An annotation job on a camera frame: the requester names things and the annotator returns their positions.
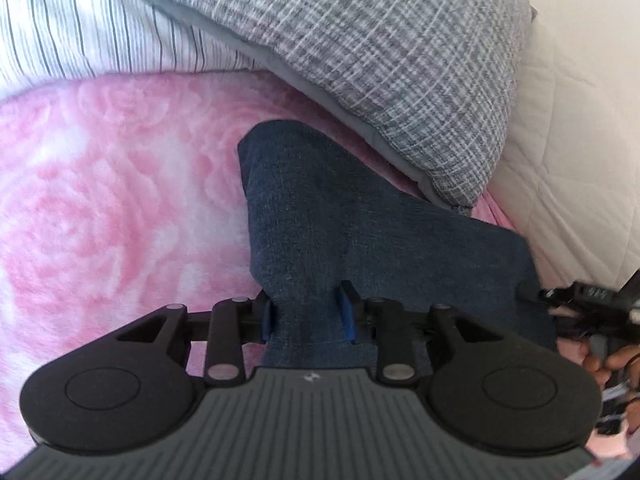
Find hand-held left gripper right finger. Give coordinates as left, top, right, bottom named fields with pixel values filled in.
left=336, top=282, right=531, bottom=386

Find person's right hand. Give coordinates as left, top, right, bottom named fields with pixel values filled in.
left=582, top=342, right=640, bottom=387

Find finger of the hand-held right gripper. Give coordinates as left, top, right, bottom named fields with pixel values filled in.
left=517, top=280, right=576, bottom=309

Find dark striped cloth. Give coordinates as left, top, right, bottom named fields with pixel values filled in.
left=595, top=385, right=640, bottom=437

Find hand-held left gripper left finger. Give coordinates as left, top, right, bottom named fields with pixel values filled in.
left=75, top=290, right=276, bottom=386

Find lilac striped quilt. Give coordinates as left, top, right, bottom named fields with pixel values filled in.
left=0, top=0, right=266, bottom=96

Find grey plaid pillow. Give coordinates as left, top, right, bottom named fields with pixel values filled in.
left=117, top=0, right=538, bottom=216

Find white quilted headboard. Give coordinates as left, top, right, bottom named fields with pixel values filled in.
left=487, top=0, right=640, bottom=291

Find blue denim jeans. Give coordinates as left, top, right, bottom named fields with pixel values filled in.
left=237, top=120, right=558, bottom=381

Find pink floral blanket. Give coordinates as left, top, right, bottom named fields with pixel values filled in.
left=0, top=70, right=518, bottom=461

